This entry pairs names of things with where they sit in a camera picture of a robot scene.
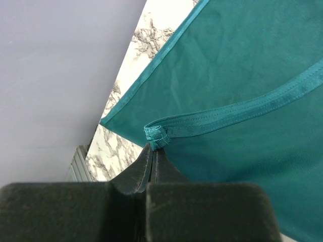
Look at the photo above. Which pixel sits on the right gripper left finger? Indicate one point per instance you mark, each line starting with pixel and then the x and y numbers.
pixel 78 211

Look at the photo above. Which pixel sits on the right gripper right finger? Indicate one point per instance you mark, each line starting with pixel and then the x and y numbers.
pixel 179 210

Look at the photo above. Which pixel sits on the teal cloth napkin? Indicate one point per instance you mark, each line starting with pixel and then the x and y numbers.
pixel 236 95

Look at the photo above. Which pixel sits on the aluminium frame rail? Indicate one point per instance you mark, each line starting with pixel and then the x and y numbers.
pixel 78 170

